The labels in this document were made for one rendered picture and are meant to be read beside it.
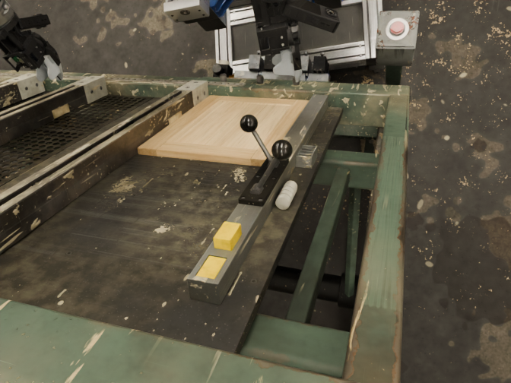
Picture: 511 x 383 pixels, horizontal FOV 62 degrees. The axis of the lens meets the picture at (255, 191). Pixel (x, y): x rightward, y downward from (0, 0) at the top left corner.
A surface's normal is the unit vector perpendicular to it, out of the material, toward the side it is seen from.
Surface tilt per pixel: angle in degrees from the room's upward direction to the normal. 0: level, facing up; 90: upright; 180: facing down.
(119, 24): 0
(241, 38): 0
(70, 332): 59
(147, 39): 0
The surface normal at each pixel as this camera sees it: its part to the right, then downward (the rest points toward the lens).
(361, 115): -0.31, 0.47
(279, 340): -0.04, -0.87
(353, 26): -0.29, -0.04
